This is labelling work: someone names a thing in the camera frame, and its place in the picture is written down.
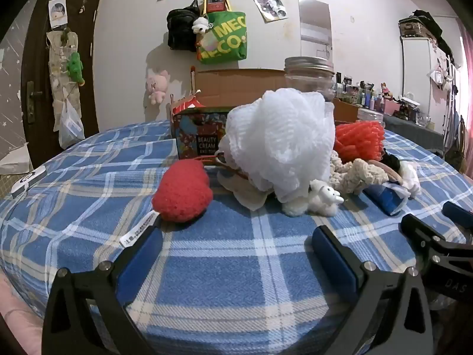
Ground row of cosmetic bottles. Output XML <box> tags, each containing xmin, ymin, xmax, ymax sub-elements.
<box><xmin>334</xmin><ymin>70</ymin><xmax>433</xmax><ymax>126</ymax></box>

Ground red plush heart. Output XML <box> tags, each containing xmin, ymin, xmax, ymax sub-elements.
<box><xmin>120</xmin><ymin>156</ymin><xmax>215</xmax><ymax>246</ymax></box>

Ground photo sheet on door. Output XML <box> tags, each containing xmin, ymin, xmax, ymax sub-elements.
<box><xmin>48</xmin><ymin>0</ymin><xmax>68</xmax><ymax>29</ymax></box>

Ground white cabinet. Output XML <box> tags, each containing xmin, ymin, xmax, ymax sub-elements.
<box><xmin>401</xmin><ymin>35</ymin><xmax>444</xmax><ymax>119</ymax></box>

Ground blue plaid blanket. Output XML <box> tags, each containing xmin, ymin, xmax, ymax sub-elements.
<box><xmin>0</xmin><ymin>116</ymin><xmax>473</xmax><ymax>355</ymax></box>

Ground white panda plush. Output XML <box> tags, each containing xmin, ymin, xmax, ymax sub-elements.
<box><xmin>191</xmin><ymin>15</ymin><xmax>212</xmax><ymax>36</ymax></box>

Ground dark wooden door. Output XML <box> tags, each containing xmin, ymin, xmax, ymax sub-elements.
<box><xmin>20</xmin><ymin>0</ymin><xmax>108</xmax><ymax>149</ymax></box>

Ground black bag on cabinet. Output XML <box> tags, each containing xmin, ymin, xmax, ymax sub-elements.
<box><xmin>412</xmin><ymin>9</ymin><xmax>453</xmax><ymax>56</ymax></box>

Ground white paper sheets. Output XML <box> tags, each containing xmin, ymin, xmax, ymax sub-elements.
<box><xmin>0</xmin><ymin>144</ymin><xmax>30</xmax><ymax>174</ymax></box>

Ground tall clear jar dark label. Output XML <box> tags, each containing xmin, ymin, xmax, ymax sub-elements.
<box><xmin>284</xmin><ymin>56</ymin><xmax>336</xmax><ymax>102</ymax></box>

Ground white mesh bath pouf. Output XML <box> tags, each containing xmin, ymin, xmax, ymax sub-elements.
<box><xmin>218</xmin><ymin>88</ymin><xmax>335</xmax><ymax>204</ymax></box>

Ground photo wall poster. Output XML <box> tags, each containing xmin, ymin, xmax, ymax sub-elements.
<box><xmin>252</xmin><ymin>0</ymin><xmax>289</xmax><ymax>23</ymax></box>

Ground red foam net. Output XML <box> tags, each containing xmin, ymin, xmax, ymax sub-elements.
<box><xmin>334</xmin><ymin>121</ymin><xmax>385</xmax><ymax>163</ymax></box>

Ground black fluffy scrunchie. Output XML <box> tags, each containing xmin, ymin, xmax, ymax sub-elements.
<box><xmin>380</xmin><ymin>150</ymin><xmax>401</xmax><ymax>171</ymax></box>

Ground cardboard box with red bottom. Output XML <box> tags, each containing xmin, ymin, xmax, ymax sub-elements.
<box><xmin>166</xmin><ymin>68</ymin><xmax>361</xmax><ymax>160</ymax></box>

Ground hanging fabric organizer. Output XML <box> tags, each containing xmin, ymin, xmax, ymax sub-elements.
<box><xmin>46</xmin><ymin>30</ymin><xmax>80</xmax><ymax>134</ymax></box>

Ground clear plastic bag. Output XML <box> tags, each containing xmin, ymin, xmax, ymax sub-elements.
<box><xmin>58</xmin><ymin>98</ymin><xmax>85</xmax><ymax>149</ymax></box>

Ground blue bandage roll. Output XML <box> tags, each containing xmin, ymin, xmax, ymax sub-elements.
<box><xmin>362</xmin><ymin>181</ymin><xmax>409</xmax><ymax>216</ymax></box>

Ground table with dark cloth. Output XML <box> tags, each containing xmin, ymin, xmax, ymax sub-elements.
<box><xmin>382</xmin><ymin>113</ymin><xmax>444</xmax><ymax>156</ymax></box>

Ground green tote bag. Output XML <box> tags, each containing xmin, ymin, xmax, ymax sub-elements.
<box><xmin>196</xmin><ymin>0</ymin><xmax>248</xmax><ymax>63</ymax></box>

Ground metal door handle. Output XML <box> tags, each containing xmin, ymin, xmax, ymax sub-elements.
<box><xmin>25</xmin><ymin>81</ymin><xmax>43</xmax><ymax>124</ymax></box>

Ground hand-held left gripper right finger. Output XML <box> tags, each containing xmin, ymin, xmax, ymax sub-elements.
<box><xmin>311</xmin><ymin>225</ymin><xmax>434</xmax><ymax>355</ymax></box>

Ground pink curtain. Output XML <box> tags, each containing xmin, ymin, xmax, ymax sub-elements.
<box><xmin>458</xmin><ymin>33</ymin><xmax>473</xmax><ymax>119</ymax></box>

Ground small white bunny plush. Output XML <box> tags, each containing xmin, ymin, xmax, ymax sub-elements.
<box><xmin>283</xmin><ymin>179</ymin><xmax>344</xmax><ymax>217</ymax></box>

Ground beige powder puff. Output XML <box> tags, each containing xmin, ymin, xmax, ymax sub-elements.
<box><xmin>364</xmin><ymin>160</ymin><xmax>403</xmax><ymax>183</ymax></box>

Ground green plush toy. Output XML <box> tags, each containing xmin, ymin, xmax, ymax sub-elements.
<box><xmin>67</xmin><ymin>52</ymin><xmax>85</xmax><ymax>82</ymax></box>

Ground black backpack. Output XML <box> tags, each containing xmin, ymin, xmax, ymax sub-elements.
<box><xmin>166</xmin><ymin>0</ymin><xmax>202</xmax><ymax>51</ymax></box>

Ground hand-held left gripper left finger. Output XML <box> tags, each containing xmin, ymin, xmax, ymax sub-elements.
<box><xmin>41</xmin><ymin>216</ymin><xmax>165</xmax><ymax>355</ymax></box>

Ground white device with black ring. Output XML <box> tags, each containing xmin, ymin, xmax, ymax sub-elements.
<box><xmin>10</xmin><ymin>168</ymin><xmax>47</xmax><ymax>198</ymax></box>

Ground wall mirror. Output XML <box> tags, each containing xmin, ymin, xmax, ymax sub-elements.
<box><xmin>298</xmin><ymin>0</ymin><xmax>333</xmax><ymax>63</ymax></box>

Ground cream crochet scrunchie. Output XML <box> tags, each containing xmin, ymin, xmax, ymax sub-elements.
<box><xmin>329</xmin><ymin>151</ymin><xmax>388</xmax><ymax>195</ymax></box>

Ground pale pink plush toy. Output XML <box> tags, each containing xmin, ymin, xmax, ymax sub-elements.
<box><xmin>146</xmin><ymin>70</ymin><xmax>171</xmax><ymax>105</ymax></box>

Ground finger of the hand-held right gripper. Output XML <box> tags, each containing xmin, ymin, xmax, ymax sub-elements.
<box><xmin>443</xmin><ymin>201</ymin><xmax>473</xmax><ymax>230</ymax></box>
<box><xmin>401</xmin><ymin>213</ymin><xmax>473</xmax><ymax>265</ymax></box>

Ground white cotton wad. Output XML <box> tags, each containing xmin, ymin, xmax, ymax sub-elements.
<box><xmin>397</xmin><ymin>161</ymin><xmax>422</xmax><ymax>196</ymax></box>

